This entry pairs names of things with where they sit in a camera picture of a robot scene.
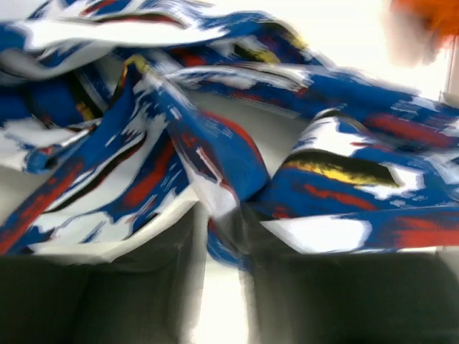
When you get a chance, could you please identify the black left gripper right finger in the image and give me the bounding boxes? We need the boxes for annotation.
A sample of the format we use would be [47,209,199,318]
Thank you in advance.
[236,207,458,343]

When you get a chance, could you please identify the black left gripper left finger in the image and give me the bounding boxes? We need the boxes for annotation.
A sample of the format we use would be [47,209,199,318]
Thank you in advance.
[1,206,204,343]

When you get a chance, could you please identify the blue patterned trousers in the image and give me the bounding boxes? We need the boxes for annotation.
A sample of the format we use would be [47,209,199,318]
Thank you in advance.
[1,1,458,264]

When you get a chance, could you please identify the orange cloth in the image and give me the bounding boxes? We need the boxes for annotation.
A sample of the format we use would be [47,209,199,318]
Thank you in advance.
[390,0,458,63]

